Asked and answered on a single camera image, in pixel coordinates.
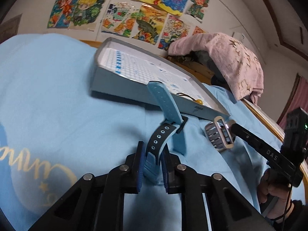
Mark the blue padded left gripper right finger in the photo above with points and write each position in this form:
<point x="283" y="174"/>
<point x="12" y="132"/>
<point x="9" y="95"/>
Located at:
<point x="208" y="202"/>

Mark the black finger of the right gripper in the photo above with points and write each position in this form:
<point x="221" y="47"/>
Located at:
<point x="237" y="130"/>

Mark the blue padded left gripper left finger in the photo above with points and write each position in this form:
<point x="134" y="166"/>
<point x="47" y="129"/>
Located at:
<point x="96" y="202"/>

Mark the pink floral blanket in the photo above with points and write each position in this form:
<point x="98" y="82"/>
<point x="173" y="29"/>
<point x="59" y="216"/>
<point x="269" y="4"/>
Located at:
<point x="238" y="65"/>

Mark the pink curtain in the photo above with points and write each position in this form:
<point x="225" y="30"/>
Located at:
<point x="298" y="98"/>

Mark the light blue cartoon bedsheet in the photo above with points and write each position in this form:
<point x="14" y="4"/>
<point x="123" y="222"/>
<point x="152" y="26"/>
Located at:
<point x="53" y="131"/>

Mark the white air conditioner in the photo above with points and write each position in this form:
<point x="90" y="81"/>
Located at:
<point x="244" y="40"/>

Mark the grey shallow cardboard box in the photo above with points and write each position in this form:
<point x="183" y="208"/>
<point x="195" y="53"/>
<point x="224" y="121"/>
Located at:
<point x="125" y="72"/>

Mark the brown wooden door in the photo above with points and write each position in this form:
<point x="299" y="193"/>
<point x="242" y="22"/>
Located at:
<point x="9" y="28"/>

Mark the black camera module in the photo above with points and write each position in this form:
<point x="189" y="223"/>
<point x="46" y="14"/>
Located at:
<point x="295" y="141"/>

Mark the wall drawings collage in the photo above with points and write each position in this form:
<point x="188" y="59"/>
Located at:
<point x="156" y="22"/>

